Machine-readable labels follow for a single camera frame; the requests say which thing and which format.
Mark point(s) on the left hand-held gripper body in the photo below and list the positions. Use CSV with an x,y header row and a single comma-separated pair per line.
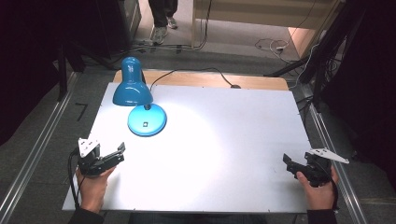
x,y
90,161

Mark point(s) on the person's right hand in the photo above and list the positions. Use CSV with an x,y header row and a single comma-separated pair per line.
x,y
320,196

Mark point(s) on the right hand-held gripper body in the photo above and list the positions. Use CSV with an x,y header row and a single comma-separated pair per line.
x,y
317,169

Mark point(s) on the blue desk lamp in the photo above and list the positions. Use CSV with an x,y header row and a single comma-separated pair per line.
x,y
132,90

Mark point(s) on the black metal stand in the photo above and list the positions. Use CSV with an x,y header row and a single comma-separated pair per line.
x,y
67,67
330,46

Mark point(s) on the light wooden bench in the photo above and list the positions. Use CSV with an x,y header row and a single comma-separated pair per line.
x,y
255,12

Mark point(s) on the metal floor rail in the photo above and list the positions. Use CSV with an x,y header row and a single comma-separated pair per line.
x,y
336,149
34,149

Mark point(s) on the person's left hand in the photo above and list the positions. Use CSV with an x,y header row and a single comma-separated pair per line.
x,y
93,189

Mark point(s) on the black cabinet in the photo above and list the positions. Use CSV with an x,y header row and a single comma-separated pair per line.
x,y
120,28

